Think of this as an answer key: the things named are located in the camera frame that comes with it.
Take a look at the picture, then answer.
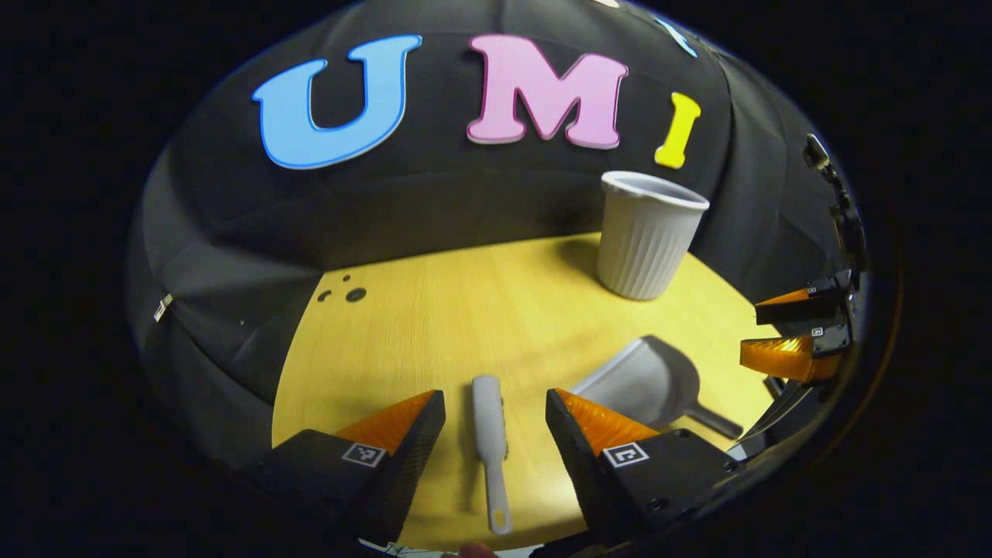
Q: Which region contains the white ribbed garbage bin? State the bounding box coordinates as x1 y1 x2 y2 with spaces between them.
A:
596 170 711 301

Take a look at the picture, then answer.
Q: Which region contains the grey dustpan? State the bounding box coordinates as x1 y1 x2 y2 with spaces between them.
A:
570 336 745 441

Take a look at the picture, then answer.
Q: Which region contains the small grey broom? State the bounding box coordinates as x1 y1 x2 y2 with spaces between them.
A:
471 374 515 536

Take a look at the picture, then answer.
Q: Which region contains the wooden desktop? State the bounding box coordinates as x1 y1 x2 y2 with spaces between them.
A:
271 232 782 551

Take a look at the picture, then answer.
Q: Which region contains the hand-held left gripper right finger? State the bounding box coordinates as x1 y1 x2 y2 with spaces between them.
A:
545 387 739 537

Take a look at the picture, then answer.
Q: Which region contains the black backdrop cloth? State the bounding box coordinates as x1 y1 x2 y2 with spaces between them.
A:
128 0 861 474

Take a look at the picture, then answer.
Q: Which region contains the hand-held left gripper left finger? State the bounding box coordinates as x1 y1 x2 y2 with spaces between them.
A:
254 389 447 545

